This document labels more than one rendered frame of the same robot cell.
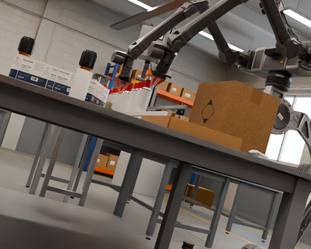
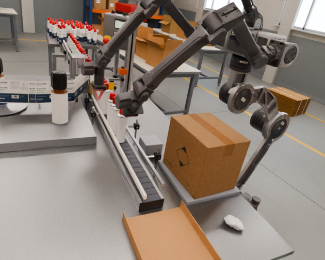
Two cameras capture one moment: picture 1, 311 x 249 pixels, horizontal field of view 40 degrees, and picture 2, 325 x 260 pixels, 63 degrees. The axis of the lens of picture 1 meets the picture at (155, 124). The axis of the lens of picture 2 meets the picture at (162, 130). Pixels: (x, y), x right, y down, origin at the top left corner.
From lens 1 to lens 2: 1.23 m
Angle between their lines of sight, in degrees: 33
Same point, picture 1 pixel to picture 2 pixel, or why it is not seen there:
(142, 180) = not seen: hidden behind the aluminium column
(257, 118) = (229, 165)
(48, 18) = not seen: outside the picture
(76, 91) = (58, 114)
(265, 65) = (229, 47)
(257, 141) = (229, 180)
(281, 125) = (243, 106)
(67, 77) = (45, 86)
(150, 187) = not seen: hidden behind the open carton
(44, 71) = (21, 87)
